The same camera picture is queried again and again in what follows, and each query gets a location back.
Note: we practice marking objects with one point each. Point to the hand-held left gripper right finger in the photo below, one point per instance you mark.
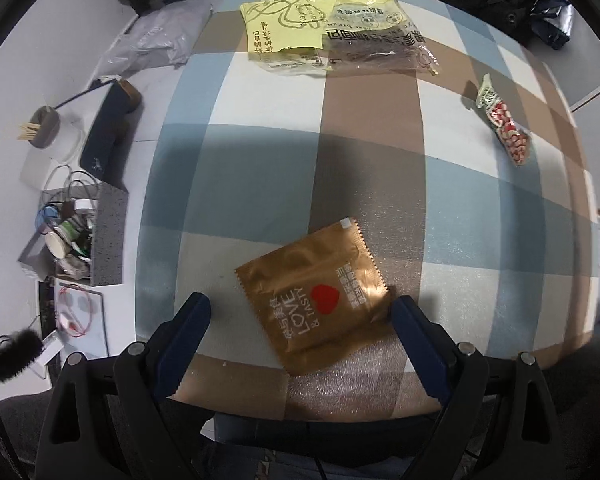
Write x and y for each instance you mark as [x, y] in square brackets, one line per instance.
[420, 350]

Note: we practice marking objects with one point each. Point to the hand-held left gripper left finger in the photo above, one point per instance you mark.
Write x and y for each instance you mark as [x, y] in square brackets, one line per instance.
[182, 345]

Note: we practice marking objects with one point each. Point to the gold snack packet red heart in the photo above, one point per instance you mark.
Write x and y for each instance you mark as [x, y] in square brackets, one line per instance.
[310, 305]

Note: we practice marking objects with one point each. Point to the grey speckled box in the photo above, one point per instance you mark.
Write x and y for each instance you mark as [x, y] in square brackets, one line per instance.
[110, 240]

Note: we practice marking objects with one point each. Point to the paper cup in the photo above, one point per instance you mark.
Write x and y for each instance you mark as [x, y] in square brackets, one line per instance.
[60, 246]

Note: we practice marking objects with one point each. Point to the black furry microphone cover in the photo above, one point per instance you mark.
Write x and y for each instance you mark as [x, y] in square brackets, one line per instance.
[10, 355]

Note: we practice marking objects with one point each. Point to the checked tablecloth table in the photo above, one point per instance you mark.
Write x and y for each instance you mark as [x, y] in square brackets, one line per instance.
[290, 160]

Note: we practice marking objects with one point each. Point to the white side table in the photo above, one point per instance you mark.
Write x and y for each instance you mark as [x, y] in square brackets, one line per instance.
[40, 172]

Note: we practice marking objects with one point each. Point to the navy blue case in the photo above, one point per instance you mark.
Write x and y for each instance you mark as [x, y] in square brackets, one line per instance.
[105, 135]

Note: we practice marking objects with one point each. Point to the white translucent jar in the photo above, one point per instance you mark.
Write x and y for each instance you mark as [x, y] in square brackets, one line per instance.
[70, 142]

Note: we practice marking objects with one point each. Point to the red white snack packet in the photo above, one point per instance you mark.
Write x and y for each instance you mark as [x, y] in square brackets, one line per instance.
[507, 125]

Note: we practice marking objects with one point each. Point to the grey cup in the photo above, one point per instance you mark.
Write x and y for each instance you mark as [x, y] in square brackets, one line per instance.
[45, 130]

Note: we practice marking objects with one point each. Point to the bundle of wooden chopsticks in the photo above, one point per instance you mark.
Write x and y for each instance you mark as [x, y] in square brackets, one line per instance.
[27, 131]

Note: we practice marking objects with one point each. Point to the grey plastic mailing bag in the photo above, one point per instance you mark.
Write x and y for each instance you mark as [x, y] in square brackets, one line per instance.
[155, 40]

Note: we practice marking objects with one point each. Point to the clear yellow bread bag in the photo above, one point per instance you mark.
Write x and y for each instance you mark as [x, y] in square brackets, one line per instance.
[375, 35]

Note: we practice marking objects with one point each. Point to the silver blue cloth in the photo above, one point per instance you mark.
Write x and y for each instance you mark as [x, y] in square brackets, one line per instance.
[552, 17]

